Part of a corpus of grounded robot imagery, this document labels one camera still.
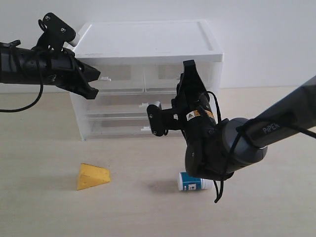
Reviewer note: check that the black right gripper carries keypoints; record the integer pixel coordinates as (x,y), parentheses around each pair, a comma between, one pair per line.
(191,112)

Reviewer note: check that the white plastic drawer cabinet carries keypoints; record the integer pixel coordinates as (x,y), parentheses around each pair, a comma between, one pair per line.
(142,43)

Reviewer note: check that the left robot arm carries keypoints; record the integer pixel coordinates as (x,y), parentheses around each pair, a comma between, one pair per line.
(42,66)

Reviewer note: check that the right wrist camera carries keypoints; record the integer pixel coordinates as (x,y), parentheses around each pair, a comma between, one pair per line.
(157,119)

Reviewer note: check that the white blue pill bottle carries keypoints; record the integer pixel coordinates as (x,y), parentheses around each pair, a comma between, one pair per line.
(187,183)

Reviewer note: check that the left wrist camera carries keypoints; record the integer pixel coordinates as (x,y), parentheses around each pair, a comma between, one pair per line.
(55,33)

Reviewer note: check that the yellow cheese wedge toy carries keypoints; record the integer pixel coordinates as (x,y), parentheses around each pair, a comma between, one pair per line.
(91,176)

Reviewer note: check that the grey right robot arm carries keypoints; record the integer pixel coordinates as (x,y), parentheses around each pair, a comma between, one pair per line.
(217,148)

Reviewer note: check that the bottom wide clear drawer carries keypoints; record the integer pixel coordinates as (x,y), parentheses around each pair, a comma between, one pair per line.
(116,125)

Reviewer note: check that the middle wide clear drawer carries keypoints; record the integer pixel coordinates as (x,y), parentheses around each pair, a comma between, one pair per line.
(126,101)

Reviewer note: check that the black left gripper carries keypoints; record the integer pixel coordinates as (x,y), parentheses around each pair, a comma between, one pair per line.
(69,71)

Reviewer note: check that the wide clear drawer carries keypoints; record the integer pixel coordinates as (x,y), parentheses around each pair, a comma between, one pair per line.
(126,101)
(116,125)

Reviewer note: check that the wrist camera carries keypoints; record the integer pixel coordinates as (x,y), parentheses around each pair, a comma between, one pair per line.
(157,119)
(55,33)

